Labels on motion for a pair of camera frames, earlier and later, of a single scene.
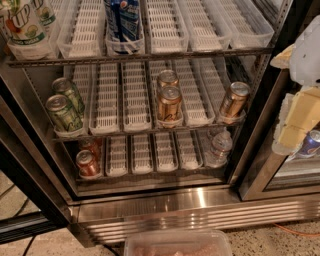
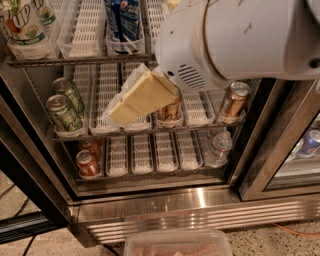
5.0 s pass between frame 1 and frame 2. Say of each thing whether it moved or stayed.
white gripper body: moved
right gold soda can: stayed
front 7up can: stayed
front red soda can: stayed
